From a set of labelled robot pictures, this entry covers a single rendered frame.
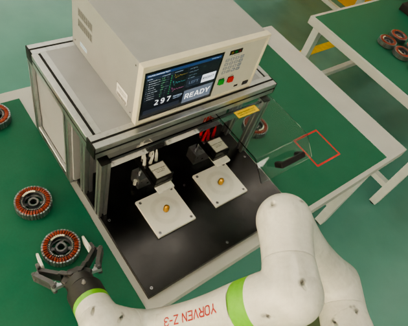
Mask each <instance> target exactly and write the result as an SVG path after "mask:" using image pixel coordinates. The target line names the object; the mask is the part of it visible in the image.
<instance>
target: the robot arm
mask: <svg viewBox="0 0 408 326"><path fill-rule="evenodd" d="M256 228H257V232H258V238H259V242H260V252H261V260H262V269H261V271H259V272H255V273H254V274H250V275H248V276H245V277H243V278H240V279H237V280H236V281H233V282H231V283H228V284H226V285H224V286H222V287H220V288H217V289H215V290H213V291H211V292H208V293H206V294H204V295H201V296H198V297H196V298H193V299H190V300H187V301H184V302H181V303H176V304H173V305H168V306H165V307H157V308H152V309H134V308H130V307H125V306H122V305H117V304H116V303H115V302H114V301H113V300H112V299H111V297H110V296H109V294H108V292H107V291H106V289H105V288H104V286H103V284H102V283H101V281H100V280H99V279H98V278H96V277H94V276H93V274H94V273H97V272H98V273H99V274H101V273H102V259H103V255H104V251H103V248H102V245H99V246H98V247H95V246H94V244H93V243H92V242H90V243H88V242H87V240H86V238H85V237H84V236H82V242H83V244H84V246H85V248H86V249H87V251H88V252H89V253H88V255H87V257H86V258H85V260H84V261H82V264H81V265H80V266H76V267H74V268H72V269H69V270H67V271H64V270H61V271H56V270H49V269H46V268H45V267H44V265H43V263H42V261H41V258H40V256H39V254H38V253H37V254H36V257H37V260H38V263H36V264H35V266H36V270H37V271H36V272H33V273H31V275H32V278H33V281H34V282H36V283H38V284H40V285H42V286H44V287H46V288H49V289H51V290H52V292H53V293H54V294H56V293H57V292H58V289H60V288H62V287H63V288H66V290H67V301H68V303H69V305H70V307H71V309H72V311H73V314H74V316H75V318H76V320H77V322H78V326H307V325H309V324H311V323H312V322H313V321H315V320H316V319H317V318H318V317H319V321H320V326H374V325H373V322H372V320H371V318H370V316H369V313H368V310H367V306H366V303H365V297H364V294H363V289H362V286H361V280H360V277H359V274H358V272H357V270H356V269H355V268H354V267H353V266H352V265H351V264H350V263H348V262H346V261H345V260H344V259H343V258H342V257H340V256H339V255H338V254H337V253H336V252H335V250H334V249H333V248H332V247H331V246H330V245H329V244H328V242H327V240H326V239H325V238H324V236H323V234H322V233H321V231H320V229H319V227H318V225H317V223H316V222H315V219H314V218H313V215H312V212H311V210H310V208H309V207H308V205H307V204H306V203H305V202H304V201H303V200H302V199H301V198H300V197H298V196H296V195H293V194H290V193H278V194H274V195H272V196H270V197H268V198H267V199H266V200H265V201H264V202H263V203H262V204H261V205H260V207H259V209H258V211H257V213H256ZM95 257H96V261H95V263H96V264H94V267H93V269H91V268H90V266H91V264H92V262H93V261H94V259H95ZM53 280H56V281H60V282H61V283H57V282H56V281H55V282H54V281H53Z"/></svg>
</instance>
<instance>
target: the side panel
mask: <svg viewBox="0 0 408 326"><path fill-rule="evenodd" d="M27 62H28V71H29V76H30V86H31V91H32V99H33V105H34V114H35V119H36V127H37V129H38V131H39V132H40V134H41V136H42V137H43V139H44V141H45V142H46V144H47V145H48V147H49V149H50V150H51V152H52V154H53V155H54V157H55V159H56V160H57V162H58V163H59V165H60V167H61V169H62V170H63V172H64V173H65V176H66V177H67V178H68V179H69V182H70V183H71V182H73V162H72V144H71V124H70V123H69V121H68V119H67V118H66V116H65V115H64V113H63V112H62V110H61V109H60V107H59V106H58V104H57V103H56V101H55V99H54V98H53V97H52V95H51V93H50V92H49V90H48V89H47V88H46V86H45V84H44V83H43V81H42V80H41V78H40V77H39V75H38V73H37V72H36V71H35V69H34V67H33V66H32V65H31V63H30V61H29V60H28V58H27Z"/></svg>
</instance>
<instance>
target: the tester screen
mask: <svg viewBox="0 0 408 326"><path fill-rule="evenodd" d="M221 57H222V55H221V56H216V57H213V58H209V59H206V60H202V61H198V62H195V63H191V64H188V65H184V66H181V67H177V68H174V69H170V70H167V71H163V72H158V73H156V74H152V75H149V76H147V77H146V85H145V90H144V98H143V102H142V109H141V117H140V118H144V117H146V116H150V115H152V114H155V113H159V112H161V111H164V110H167V109H170V108H173V107H176V106H178V105H182V104H184V103H187V102H191V101H193V100H197V99H199V98H202V97H205V96H208V95H209V94H210V93H209V94H208V95H205V96H202V97H199V98H196V99H193V100H190V101H187V102H184V103H181V101H182V98H183V93H184V91H186V90H189V89H192V88H195V87H199V86H201V85H205V84H207V83H210V82H214V79H211V80H208V81H204V82H202V83H198V84H195V85H192V86H190V87H186V84H187V80H188V79H191V78H195V77H197V76H201V75H204V74H207V73H210V72H214V71H216V72H217V70H218V67H219V64H220V61H221ZM215 76H216V74H215ZM214 78H215V77H214ZM170 95H172V99H171V101H169V102H166V103H162V104H159V105H156V106H153V101H154V100H157V99H160V98H163V97H166V96H170ZM176 100H179V103H178V104H175V105H172V106H170V107H166V108H164V109H161V110H158V111H155V112H152V113H149V114H146V115H142V112H143V111H147V110H149V109H153V108H155V107H159V106H161V105H164V104H167V103H170V102H174V101H176Z"/></svg>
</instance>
